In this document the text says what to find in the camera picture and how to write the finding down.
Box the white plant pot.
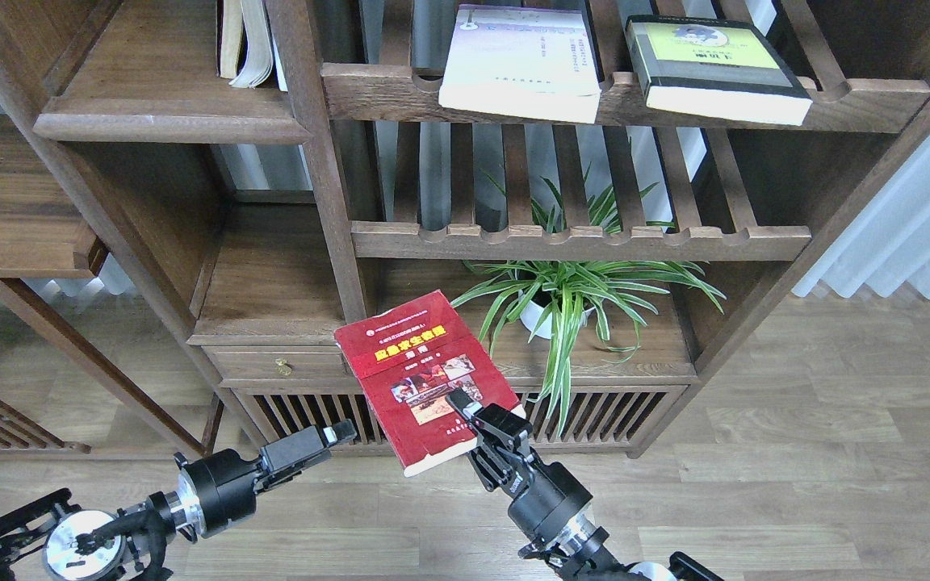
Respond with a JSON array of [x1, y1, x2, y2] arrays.
[[517, 290, 594, 341]]

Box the dark wooden bookshelf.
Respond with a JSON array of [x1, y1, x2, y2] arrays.
[[0, 1, 930, 458]]

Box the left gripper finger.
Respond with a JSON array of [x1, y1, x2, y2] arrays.
[[259, 420, 358, 485]]

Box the beige upright books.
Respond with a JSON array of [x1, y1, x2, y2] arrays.
[[216, 1, 288, 92]]

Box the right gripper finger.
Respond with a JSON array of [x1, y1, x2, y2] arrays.
[[446, 389, 532, 461]]

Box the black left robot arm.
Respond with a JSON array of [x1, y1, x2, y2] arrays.
[[0, 420, 357, 580]]

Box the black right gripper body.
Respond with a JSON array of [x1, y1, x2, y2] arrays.
[[469, 444, 595, 553]]

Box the red paperback book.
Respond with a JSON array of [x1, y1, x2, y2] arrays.
[[333, 290, 526, 477]]

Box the yellow-green black book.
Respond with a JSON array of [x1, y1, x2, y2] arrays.
[[625, 15, 812, 126]]

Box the white curtain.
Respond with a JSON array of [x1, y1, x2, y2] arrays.
[[793, 136, 930, 299]]

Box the wooden side table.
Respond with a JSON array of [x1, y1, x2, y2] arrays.
[[0, 115, 223, 456]]

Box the white lavender book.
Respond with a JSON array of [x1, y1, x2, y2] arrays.
[[437, 4, 601, 123]]

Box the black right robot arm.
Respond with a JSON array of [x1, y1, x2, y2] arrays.
[[447, 389, 720, 580]]

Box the brass drawer knob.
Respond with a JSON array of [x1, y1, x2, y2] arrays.
[[274, 359, 294, 378]]

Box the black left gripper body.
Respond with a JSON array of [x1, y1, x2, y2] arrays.
[[173, 449, 288, 540]]

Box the green spider plant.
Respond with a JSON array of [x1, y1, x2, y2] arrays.
[[449, 165, 728, 437]]

